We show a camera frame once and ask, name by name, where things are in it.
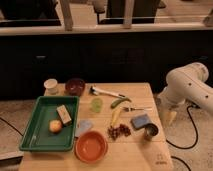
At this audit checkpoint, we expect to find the white handled brush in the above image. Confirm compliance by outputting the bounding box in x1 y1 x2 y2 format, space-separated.
90 86 124 98

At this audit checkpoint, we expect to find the yellow apple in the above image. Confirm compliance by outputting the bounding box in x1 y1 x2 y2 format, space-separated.
49 120 62 134

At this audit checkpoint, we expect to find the bunch of red grapes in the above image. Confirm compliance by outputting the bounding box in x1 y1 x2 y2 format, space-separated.
107 124 131 140

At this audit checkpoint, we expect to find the silver fork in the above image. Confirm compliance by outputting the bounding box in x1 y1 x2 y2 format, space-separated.
123 107 152 112

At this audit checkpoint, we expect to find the yellow banana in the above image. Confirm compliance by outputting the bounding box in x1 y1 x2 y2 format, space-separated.
111 108 122 127

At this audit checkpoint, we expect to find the dark maroon bowl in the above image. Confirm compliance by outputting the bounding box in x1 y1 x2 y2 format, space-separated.
65 78 85 96

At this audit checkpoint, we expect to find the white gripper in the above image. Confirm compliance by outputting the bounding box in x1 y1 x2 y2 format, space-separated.
158 87 182 125

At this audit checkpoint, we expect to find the green plastic tray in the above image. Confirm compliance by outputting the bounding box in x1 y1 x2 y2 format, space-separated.
19 96 79 152

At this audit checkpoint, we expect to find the metal cup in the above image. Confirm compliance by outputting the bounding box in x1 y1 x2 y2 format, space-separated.
144 123 159 140

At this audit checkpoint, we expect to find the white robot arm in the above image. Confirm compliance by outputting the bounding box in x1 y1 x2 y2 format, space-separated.
158 62 213 127

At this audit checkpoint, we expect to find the green translucent cup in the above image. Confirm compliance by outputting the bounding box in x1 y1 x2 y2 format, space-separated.
91 98 103 113

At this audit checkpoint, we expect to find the grey cloth piece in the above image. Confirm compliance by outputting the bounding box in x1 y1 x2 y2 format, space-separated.
75 120 93 137

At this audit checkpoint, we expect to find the white cup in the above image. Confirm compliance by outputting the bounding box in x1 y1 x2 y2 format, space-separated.
44 78 58 95

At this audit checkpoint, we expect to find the black cable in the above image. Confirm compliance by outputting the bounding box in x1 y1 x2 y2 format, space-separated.
165 105 200 150

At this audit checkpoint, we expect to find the blue sponge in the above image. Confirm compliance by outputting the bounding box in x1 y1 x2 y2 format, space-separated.
131 114 151 130

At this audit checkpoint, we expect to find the orange red bowl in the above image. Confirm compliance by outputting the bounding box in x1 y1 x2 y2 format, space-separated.
75 131 108 163

